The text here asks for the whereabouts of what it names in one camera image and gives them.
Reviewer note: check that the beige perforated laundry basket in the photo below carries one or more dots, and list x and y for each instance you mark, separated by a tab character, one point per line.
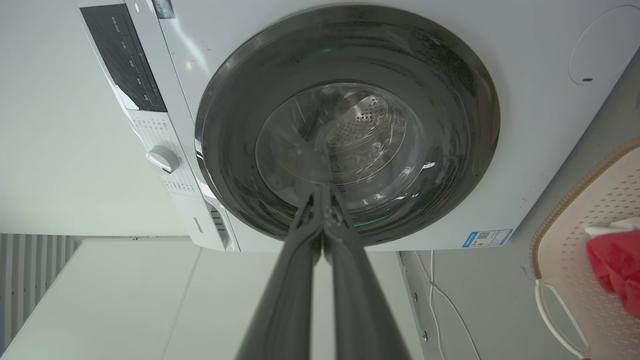
575	260

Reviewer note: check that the red garment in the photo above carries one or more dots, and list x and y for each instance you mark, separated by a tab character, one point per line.
617	270

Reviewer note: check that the grey ribbed radiator panel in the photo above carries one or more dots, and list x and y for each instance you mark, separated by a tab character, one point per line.
30	275

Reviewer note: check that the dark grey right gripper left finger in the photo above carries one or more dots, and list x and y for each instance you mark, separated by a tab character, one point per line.
285	295

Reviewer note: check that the blue energy label sticker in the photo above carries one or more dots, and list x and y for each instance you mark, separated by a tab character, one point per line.
487	238

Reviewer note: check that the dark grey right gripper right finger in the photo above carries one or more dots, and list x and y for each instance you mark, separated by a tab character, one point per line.
357	300

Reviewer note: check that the white garment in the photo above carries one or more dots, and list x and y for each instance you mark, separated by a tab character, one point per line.
612	227

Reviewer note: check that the white washing machine dial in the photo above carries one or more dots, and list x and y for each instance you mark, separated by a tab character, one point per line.
162	159

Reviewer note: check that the dark round washing machine door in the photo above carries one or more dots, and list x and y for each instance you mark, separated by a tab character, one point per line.
345	120

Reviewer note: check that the white front-load washing machine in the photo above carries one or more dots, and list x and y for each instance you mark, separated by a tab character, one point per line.
525	125

